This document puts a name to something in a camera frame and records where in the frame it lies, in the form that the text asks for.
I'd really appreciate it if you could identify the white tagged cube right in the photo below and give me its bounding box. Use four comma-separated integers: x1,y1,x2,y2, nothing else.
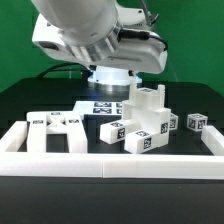
187,113,208,132

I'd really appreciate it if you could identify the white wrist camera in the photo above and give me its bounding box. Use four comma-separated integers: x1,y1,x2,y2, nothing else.
32,36,67,57

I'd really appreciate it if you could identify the white chair seat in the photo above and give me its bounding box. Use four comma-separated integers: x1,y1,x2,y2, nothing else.
122,79,171,135

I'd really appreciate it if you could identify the white U-shaped obstacle fence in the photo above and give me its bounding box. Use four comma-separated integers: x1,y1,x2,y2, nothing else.
0,121,224,180

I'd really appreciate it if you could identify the white chair back frame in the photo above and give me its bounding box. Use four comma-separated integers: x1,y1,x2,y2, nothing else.
27,111,88,153

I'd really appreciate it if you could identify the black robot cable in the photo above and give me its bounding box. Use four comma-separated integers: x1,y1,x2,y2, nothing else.
36,61,91,80

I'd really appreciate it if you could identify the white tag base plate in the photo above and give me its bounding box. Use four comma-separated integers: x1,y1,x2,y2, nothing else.
73,101,122,116

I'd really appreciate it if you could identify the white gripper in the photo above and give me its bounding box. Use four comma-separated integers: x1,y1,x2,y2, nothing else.
33,15,167,74

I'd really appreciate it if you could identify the white tagged cube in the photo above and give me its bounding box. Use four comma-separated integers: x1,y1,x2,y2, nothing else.
187,113,208,132
169,114,178,130

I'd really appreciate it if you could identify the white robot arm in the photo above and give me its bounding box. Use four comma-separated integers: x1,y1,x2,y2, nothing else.
31,0,168,85

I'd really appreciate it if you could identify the white tagged cube left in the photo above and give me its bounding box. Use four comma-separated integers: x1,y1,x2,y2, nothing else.
169,114,178,130

